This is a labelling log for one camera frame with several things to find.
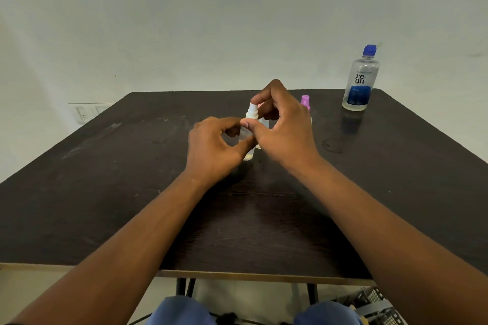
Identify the person's left hand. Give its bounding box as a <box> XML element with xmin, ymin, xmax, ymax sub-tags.
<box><xmin>185</xmin><ymin>116</ymin><xmax>258</xmax><ymax>188</ymax></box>

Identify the person's right hand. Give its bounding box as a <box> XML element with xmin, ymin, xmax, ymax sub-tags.
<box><xmin>240</xmin><ymin>79</ymin><xmax>321</xmax><ymax>174</ymax></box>

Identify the small white-capped spray bottle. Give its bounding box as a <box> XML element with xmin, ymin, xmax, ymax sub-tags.
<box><xmin>239</xmin><ymin>102</ymin><xmax>261</xmax><ymax>162</ymax></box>

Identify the person's right forearm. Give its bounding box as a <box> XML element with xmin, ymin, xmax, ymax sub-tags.
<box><xmin>284</xmin><ymin>155</ymin><xmax>488</xmax><ymax>325</ymax></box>

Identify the person's left forearm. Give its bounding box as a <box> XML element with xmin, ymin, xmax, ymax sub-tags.
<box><xmin>7</xmin><ymin>169</ymin><xmax>215</xmax><ymax>325</ymax></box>

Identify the small pink-capped spray bottle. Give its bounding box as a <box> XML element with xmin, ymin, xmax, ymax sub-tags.
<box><xmin>300</xmin><ymin>95</ymin><xmax>313</xmax><ymax>126</ymax></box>

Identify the large clear blue-capped bottle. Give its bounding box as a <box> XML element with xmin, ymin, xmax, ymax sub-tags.
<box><xmin>342</xmin><ymin>44</ymin><xmax>381</xmax><ymax>112</ymax></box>

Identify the person's left leg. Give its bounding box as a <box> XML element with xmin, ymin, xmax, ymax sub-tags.
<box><xmin>146</xmin><ymin>295</ymin><xmax>219</xmax><ymax>325</ymax></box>

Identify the person's leg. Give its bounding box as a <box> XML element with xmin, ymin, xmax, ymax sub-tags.
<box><xmin>146</xmin><ymin>295</ymin><xmax>219</xmax><ymax>325</ymax></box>
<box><xmin>293</xmin><ymin>301</ymin><xmax>363</xmax><ymax>325</ymax></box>

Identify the person's right leg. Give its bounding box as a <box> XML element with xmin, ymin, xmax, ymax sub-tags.
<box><xmin>293</xmin><ymin>301</ymin><xmax>363</xmax><ymax>325</ymax></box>

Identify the black plastic crate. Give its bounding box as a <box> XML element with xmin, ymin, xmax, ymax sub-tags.
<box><xmin>331</xmin><ymin>286</ymin><xmax>409</xmax><ymax>325</ymax></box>

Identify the white wall socket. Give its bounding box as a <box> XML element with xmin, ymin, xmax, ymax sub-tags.
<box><xmin>73</xmin><ymin>103</ymin><xmax>115</xmax><ymax>125</ymax></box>

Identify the black cable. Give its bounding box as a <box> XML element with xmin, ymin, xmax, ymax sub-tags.
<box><xmin>127</xmin><ymin>313</ymin><xmax>154</xmax><ymax>325</ymax></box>

